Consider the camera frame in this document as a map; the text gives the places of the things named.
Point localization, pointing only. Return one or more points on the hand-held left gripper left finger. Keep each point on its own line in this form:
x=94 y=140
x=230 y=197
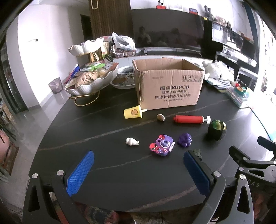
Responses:
x=80 y=172

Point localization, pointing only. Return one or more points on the green toy watermelon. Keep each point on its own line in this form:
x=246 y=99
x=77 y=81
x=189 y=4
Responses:
x=216 y=130

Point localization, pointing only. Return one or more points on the brown cardboard box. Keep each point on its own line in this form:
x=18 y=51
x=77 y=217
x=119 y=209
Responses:
x=172 y=92

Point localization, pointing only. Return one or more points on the dark framed door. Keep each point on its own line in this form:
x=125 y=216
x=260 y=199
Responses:
x=13 y=86

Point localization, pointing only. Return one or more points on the black stone desktop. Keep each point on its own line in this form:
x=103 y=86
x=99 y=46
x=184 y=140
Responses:
x=107 y=150

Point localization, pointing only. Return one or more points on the clear crayon box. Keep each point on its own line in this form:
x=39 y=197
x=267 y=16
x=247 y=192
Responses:
x=237 y=99

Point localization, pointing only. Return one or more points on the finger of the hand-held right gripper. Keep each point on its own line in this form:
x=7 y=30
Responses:
x=236 y=153
x=266 y=142

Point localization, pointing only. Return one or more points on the white rabbit figurine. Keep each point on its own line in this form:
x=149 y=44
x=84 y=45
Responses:
x=130 y=141

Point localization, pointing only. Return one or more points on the purple toy grapes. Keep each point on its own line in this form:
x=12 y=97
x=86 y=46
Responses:
x=185 y=140

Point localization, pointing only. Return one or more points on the small colourful toy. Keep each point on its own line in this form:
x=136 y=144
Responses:
x=239 y=89

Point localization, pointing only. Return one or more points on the small brown toy football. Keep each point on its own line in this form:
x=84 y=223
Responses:
x=161 y=117

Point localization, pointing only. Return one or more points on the small red sign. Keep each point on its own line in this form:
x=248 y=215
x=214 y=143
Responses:
x=193 y=10

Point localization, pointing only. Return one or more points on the stack of books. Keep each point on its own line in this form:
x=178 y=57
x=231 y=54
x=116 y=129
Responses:
x=220 y=85

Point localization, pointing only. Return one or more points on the black display cabinet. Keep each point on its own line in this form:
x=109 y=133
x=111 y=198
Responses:
x=224 y=32

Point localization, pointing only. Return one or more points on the yellow toy cup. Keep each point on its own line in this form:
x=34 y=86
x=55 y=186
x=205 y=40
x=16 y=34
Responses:
x=132 y=113

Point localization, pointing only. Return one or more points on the pile of snack packets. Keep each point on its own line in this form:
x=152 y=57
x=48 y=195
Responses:
x=86 y=77

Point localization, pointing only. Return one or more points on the white TV cabinet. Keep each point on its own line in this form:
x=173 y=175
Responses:
x=163 y=52

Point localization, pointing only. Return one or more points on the white plush toy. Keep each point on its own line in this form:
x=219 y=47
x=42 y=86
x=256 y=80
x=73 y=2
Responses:
x=217 y=71

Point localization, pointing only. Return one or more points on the red white figurine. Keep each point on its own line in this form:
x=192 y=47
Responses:
x=160 y=4

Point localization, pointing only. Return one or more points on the gold wall hanger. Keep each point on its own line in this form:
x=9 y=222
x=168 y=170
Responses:
x=94 y=3

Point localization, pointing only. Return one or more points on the black television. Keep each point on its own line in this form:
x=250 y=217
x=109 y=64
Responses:
x=168 y=28

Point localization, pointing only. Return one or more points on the dark green toy figure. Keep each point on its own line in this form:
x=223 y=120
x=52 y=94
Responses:
x=198 y=153

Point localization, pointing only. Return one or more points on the purple toy camera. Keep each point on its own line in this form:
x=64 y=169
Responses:
x=161 y=146

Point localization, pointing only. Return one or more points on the white shell tiered stand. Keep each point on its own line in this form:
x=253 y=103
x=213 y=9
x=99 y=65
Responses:
x=90 y=86

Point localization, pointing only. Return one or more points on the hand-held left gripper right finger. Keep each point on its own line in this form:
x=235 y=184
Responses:
x=196 y=174

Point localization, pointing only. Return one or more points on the grey rabbit plush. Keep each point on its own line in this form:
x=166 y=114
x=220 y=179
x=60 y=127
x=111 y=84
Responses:
x=208 y=11

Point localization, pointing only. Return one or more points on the red hand pump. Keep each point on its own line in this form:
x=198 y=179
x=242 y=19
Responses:
x=187 y=119

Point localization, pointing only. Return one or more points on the brown plush toy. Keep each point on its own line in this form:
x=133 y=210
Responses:
x=221 y=20

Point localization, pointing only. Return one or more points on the grey mesh trash bin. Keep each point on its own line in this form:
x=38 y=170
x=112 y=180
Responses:
x=55 y=86

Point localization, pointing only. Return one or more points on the patterned ceramic bowl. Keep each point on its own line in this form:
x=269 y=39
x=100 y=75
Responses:
x=124 y=83

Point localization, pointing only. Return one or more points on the white plastic bag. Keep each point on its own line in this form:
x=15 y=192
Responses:
x=123 y=42

